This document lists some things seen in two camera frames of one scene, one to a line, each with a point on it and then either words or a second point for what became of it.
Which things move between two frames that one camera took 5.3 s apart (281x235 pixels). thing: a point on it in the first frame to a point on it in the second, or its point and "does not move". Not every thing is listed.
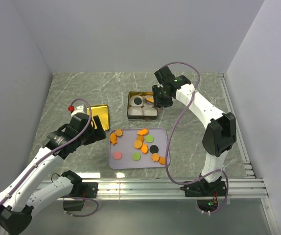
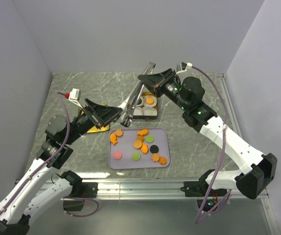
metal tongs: x=146 y=103 to x=128 y=107
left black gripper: x=96 y=134 to x=100 y=115
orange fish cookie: x=144 y=149 does not move
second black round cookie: x=153 y=149 does not move
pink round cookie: x=117 y=155 does not move
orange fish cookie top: x=144 y=131 does not move
